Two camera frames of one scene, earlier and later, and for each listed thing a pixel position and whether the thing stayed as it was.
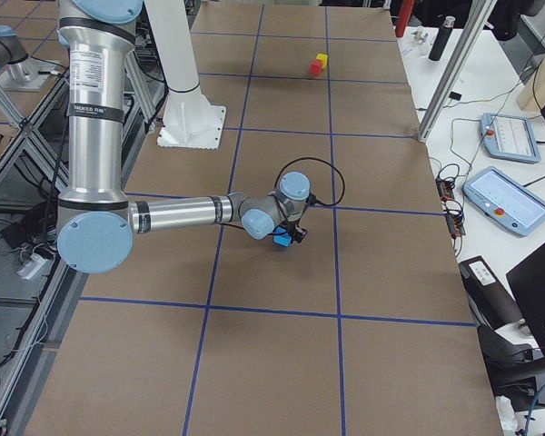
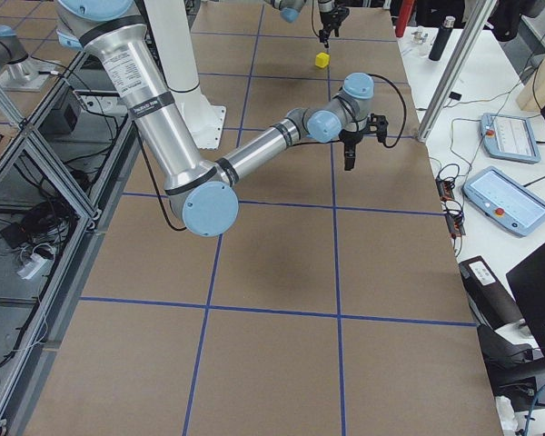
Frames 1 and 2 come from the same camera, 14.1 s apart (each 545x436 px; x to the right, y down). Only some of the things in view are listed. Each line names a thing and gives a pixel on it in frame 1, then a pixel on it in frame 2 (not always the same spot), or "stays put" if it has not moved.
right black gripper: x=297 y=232 -> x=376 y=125
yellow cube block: x=322 y=59 stays put
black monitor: x=537 y=283 stays put
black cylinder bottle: x=441 y=38 stays put
